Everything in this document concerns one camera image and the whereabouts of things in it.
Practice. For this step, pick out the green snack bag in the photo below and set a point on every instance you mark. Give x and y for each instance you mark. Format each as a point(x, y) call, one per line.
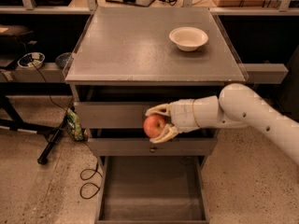
point(74, 126)

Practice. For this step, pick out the bowl with small items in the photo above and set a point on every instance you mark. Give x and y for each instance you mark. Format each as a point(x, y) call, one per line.
point(32, 60)

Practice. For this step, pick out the middle grey drawer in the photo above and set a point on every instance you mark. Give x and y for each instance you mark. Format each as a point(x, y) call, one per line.
point(133, 142)

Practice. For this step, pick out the grey drawer cabinet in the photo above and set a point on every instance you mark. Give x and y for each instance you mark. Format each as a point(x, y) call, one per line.
point(128, 60)

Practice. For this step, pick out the bottom grey drawer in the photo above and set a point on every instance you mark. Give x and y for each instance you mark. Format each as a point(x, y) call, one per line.
point(152, 190)

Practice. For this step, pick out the grey drawer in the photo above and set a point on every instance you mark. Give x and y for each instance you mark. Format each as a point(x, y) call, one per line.
point(133, 142)
point(124, 107)
point(152, 190)

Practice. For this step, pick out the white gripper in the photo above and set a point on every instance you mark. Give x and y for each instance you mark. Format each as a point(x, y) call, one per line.
point(182, 115)

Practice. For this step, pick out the white bowl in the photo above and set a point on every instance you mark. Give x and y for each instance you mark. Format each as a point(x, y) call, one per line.
point(188, 38)

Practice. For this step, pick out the black stand leg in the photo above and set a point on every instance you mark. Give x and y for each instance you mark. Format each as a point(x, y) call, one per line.
point(17, 124)

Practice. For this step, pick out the red apple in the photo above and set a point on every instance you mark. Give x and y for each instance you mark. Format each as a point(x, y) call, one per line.
point(153, 125)

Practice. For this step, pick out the dark bowl on shelf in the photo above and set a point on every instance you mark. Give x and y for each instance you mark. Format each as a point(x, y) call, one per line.
point(63, 59)

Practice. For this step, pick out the top grey drawer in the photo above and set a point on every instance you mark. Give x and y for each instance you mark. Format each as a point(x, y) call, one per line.
point(124, 107)

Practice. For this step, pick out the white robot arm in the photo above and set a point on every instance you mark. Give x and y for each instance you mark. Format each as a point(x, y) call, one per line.
point(237, 106)

